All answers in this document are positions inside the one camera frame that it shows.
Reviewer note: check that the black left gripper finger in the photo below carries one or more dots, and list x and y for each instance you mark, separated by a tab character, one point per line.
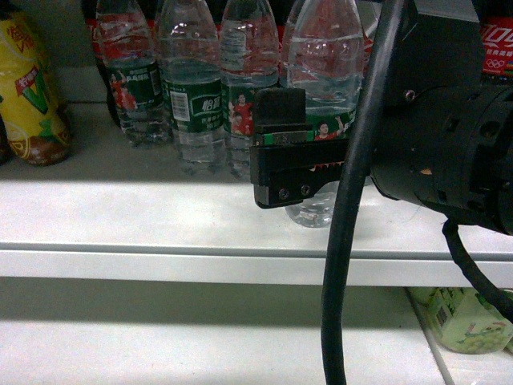
288	174

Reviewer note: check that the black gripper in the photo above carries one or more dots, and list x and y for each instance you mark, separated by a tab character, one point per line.
451	151

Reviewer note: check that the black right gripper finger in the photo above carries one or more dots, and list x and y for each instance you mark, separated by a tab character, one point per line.
279	117

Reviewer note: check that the water bottle green label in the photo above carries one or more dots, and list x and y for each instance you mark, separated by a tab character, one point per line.
326	60

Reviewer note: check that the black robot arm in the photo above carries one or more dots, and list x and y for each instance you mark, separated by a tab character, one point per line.
439	45

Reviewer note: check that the water bottle behind front one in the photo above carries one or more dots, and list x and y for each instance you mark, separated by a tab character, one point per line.
289	29

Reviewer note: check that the water bottle athletes label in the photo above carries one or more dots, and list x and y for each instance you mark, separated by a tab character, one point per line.
248	63

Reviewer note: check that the water bottle barcode label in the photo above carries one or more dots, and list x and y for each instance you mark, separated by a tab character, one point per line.
188	56

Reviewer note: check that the water bottle far left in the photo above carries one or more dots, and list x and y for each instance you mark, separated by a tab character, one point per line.
129	55

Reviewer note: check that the cola bottle olympic label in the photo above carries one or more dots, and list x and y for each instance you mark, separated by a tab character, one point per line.
496	35

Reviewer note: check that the green grape juice bottle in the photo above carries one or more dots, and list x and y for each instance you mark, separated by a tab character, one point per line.
462	320

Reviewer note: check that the yellow lemon tea bottle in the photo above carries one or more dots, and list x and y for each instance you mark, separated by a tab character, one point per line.
32	110

